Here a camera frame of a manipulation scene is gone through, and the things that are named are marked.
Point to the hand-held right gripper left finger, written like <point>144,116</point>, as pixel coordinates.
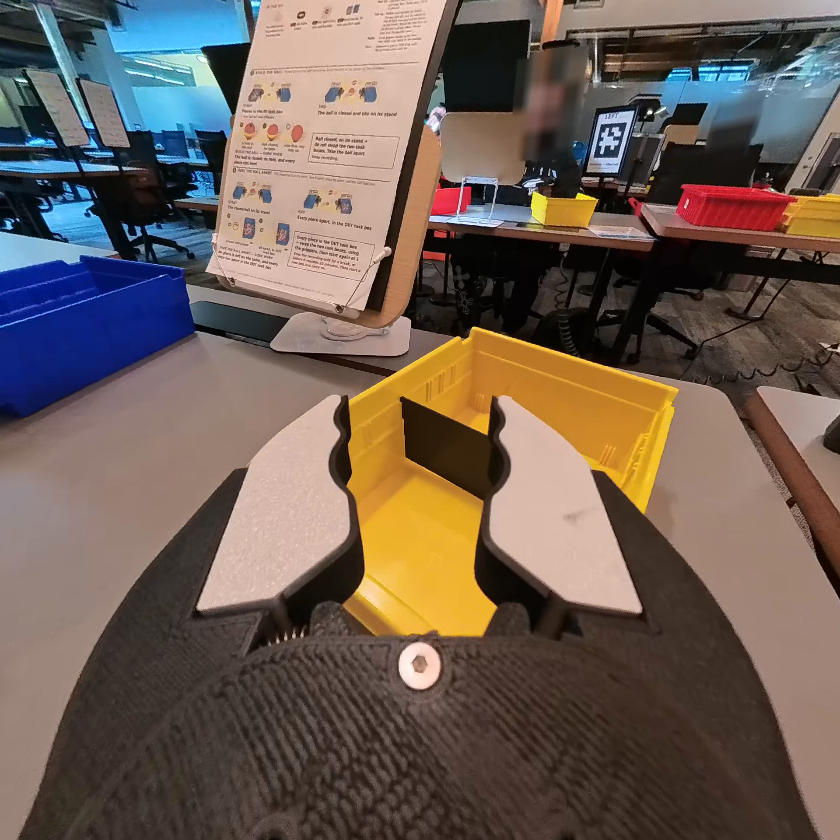
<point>282,512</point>

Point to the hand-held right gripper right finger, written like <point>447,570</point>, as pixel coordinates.
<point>551,512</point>

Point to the yellow plastic bin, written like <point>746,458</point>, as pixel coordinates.
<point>420,525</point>

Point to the grey desk with brown edge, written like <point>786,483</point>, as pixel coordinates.
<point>794,426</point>

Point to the black bin divider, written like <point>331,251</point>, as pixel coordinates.
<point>446,446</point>

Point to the blue plastic bin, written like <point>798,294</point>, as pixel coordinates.
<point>98,341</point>

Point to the white plastic plate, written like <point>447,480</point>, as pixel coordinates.
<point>407,262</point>

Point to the long grey table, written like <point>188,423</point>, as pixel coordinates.
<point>558,233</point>

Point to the small yellow bin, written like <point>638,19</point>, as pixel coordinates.
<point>564,208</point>

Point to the grey table with bins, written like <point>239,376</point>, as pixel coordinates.
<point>722,239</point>

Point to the small red bin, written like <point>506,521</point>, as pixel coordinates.
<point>449,200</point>

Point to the black office chair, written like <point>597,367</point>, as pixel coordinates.
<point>154,197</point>

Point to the printed instruction sheet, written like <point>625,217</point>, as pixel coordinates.
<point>328,164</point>

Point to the large red basket bin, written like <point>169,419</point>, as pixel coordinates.
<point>735,207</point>

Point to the pale document stand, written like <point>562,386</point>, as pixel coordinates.
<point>482,148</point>

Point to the black and white tag sign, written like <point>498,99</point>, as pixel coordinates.
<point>613,141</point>

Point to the yellow basket bin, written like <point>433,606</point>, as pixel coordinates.
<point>814,216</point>

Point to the instruction board on pole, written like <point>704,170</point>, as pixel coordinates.
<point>105,115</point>
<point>59,108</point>

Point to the black partition panel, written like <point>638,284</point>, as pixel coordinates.
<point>485,65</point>

